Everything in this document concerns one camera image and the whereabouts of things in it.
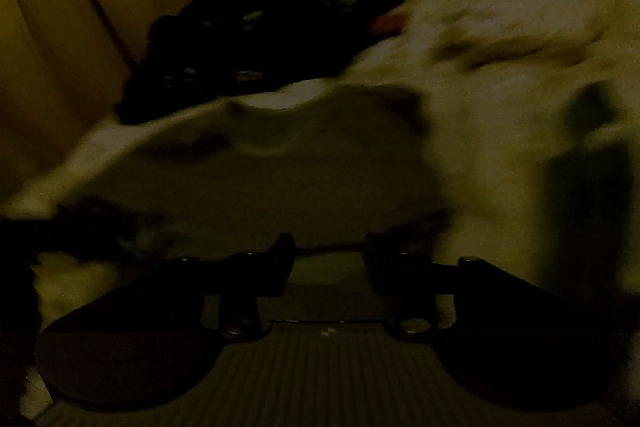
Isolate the dark striped small shirt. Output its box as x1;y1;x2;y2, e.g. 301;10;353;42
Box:
56;86;452;257

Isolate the floral white bed duvet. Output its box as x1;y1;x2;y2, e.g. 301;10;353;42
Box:
1;0;639;426

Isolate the small red item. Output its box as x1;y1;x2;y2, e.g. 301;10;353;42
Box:
372;13;407;34

